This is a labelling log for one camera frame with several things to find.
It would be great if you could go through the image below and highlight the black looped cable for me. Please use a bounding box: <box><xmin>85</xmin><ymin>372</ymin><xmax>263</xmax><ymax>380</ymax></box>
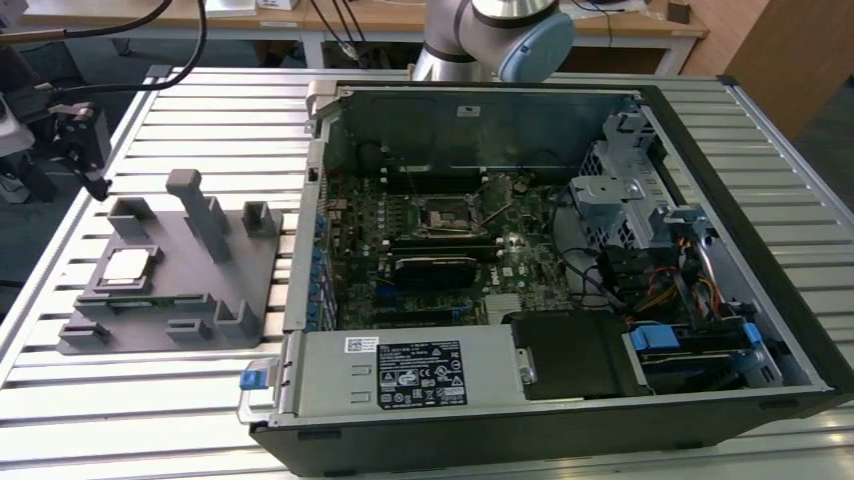
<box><xmin>555</xmin><ymin>192</ymin><xmax>606</xmax><ymax>307</ymax></box>

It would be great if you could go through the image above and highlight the black expansion slot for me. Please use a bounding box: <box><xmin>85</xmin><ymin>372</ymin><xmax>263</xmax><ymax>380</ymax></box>
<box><xmin>371</xmin><ymin>309</ymin><xmax>483</xmax><ymax>326</ymax></box>

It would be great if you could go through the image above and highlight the metal socket cover frame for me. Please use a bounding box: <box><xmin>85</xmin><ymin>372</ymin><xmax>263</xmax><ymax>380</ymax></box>
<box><xmin>471</xmin><ymin>175</ymin><xmax>515</xmax><ymax>221</ymax></box>

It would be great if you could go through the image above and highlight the silver metal drive cage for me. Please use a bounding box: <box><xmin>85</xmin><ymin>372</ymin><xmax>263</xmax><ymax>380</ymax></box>
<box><xmin>570</xmin><ymin>112</ymin><xmax>675</xmax><ymax>251</ymax></box>

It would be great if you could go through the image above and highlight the blue disk carrier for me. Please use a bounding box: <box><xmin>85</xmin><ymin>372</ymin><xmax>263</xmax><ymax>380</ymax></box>
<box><xmin>626</xmin><ymin>323</ymin><xmax>682</xmax><ymax>357</ymax></box>

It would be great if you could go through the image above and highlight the black plastic shroud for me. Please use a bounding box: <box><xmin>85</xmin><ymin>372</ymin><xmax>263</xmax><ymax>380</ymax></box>
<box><xmin>511</xmin><ymin>309</ymin><xmax>654</xmax><ymax>402</ymax></box>

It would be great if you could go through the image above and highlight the multicoloured power wire bundle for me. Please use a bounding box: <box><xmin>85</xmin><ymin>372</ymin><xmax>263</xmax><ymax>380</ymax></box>
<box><xmin>639</xmin><ymin>234</ymin><xmax>726</xmax><ymax>312</ymax></box>

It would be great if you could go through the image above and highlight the black PC case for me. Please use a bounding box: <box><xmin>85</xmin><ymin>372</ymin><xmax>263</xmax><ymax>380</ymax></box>
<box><xmin>236</xmin><ymin>74</ymin><xmax>843</xmax><ymax>479</ymax></box>

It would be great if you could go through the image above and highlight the silver hinged support bar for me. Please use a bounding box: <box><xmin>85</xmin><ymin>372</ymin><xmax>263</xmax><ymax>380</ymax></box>
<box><xmin>666</xmin><ymin>207</ymin><xmax>748</xmax><ymax>331</ymax></box>

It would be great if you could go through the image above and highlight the silver CPU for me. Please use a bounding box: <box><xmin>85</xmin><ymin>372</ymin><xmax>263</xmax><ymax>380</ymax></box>
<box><xmin>103</xmin><ymin>251</ymin><xmax>160</xmax><ymax>286</ymax></box>

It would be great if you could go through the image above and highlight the green motherboard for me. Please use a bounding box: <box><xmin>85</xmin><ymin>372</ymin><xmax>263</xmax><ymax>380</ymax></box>
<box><xmin>319</xmin><ymin>167</ymin><xmax>575</xmax><ymax>334</ymax></box>

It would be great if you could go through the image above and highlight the grey plastic parts rack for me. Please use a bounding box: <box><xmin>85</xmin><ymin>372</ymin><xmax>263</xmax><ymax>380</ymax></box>
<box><xmin>56</xmin><ymin>168</ymin><xmax>285</xmax><ymax>357</ymax></box>

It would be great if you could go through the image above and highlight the silver power supply unit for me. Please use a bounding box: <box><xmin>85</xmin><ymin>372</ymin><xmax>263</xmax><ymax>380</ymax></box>
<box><xmin>269</xmin><ymin>327</ymin><xmax>528</xmax><ymax>419</ymax></box>

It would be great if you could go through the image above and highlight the wooden cabinet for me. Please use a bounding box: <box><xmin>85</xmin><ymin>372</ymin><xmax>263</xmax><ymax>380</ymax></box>
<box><xmin>683</xmin><ymin>0</ymin><xmax>854</xmax><ymax>142</ymax></box>

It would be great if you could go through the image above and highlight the silver chipset heatsink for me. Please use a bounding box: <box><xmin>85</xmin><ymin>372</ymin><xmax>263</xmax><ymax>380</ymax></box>
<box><xmin>483</xmin><ymin>293</ymin><xmax>527</xmax><ymax>321</ymax></box>

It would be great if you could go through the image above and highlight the CPU socket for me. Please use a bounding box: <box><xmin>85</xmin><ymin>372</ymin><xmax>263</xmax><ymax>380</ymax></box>
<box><xmin>414</xmin><ymin>195</ymin><xmax>483</xmax><ymax>237</ymax></box>

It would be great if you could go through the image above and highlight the green RAM stick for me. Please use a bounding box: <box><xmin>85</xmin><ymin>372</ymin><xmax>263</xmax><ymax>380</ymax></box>
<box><xmin>105</xmin><ymin>297</ymin><xmax>208</xmax><ymax>307</ymax></box>

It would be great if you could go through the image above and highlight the blue case latch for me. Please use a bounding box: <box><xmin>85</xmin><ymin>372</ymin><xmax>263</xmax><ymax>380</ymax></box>
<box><xmin>237</xmin><ymin>366</ymin><xmax>269</xmax><ymax>392</ymax></box>

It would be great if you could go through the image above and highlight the black RAM slot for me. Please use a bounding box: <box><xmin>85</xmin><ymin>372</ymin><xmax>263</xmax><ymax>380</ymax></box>
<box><xmin>391</xmin><ymin>251</ymin><xmax>500</xmax><ymax>261</ymax></box>
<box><xmin>384</xmin><ymin>185</ymin><xmax>487</xmax><ymax>194</ymax></box>
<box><xmin>389</xmin><ymin>236</ymin><xmax>500</xmax><ymax>245</ymax></box>
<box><xmin>389</xmin><ymin>241</ymin><xmax>500</xmax><ymax>250</ymax></box>
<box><xmin>384</xmin><ymin>173</ymin><xmax>487</xmax><ymax>182</ymax></box>
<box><xmin>384</xmin><ymin>179</ymin><xmax>487</xmax><ymax>188</ymax></box>
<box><xmin>389</xmin><ymin>246</ymin><xmax>500</xmax><ymax>255</ymax></box>
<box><xmin>384</xmin><ymin>167</ymin><xmax>487</xmax><ymax>176</ymax></box>

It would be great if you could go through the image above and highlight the wooden desk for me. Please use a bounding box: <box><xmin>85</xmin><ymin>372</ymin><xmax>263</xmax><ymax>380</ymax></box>
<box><xmin>0</xmin><ymin>0</ymin><xmax>712</xmax><ymax>76</ymax></box>

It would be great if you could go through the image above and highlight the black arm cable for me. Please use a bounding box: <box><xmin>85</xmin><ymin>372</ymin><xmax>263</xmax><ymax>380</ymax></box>
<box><xmin>49</xmin><ymin>0</ymin><xmax>209</xmax><ymax>96</ymax></box>

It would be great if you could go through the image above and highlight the small black graphics card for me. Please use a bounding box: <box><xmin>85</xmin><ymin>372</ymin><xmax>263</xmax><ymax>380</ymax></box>
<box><xmin>391</xmin><ymin>255</ymin><xmax>480</xmax><ymax>292</ymax></box>

